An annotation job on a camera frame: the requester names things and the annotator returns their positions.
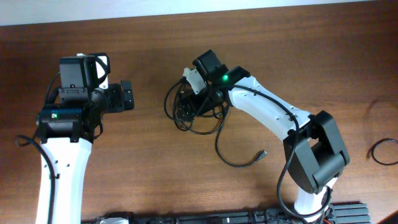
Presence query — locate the thin black usb cable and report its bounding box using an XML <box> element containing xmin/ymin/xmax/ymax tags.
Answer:
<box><xmin>164</xmin><ymin>79</ymin><xmax>268</xmax><ymax>169</ymax></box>

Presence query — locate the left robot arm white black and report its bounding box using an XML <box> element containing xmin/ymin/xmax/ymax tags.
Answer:
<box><xmin>36</xmin><ymin>53</ymin><xmax>134</xmax><ymax>223</ymax></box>

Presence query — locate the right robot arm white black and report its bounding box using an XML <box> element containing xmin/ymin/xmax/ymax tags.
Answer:
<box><xmin>174</xmin><ymin>50</ymin><xmax>350</xmax><ymax>223</ymax></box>

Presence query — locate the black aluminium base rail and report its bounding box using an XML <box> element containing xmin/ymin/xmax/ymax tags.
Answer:
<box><xmin>82</xmin><ymin>203</ymin><xmax>371</xmax><ymax>224</ymax></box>

